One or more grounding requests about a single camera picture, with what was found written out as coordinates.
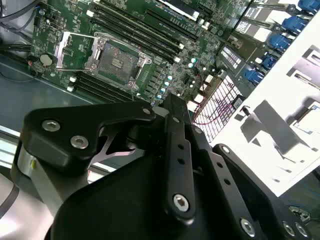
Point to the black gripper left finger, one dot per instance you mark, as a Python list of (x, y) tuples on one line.
[(62, 125)]

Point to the metal socket cover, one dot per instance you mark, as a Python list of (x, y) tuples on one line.
[(61, 50)]

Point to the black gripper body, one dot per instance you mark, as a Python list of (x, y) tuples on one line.
[(120, 207)]

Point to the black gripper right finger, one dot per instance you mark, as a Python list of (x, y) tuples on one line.
[(223, 173)]

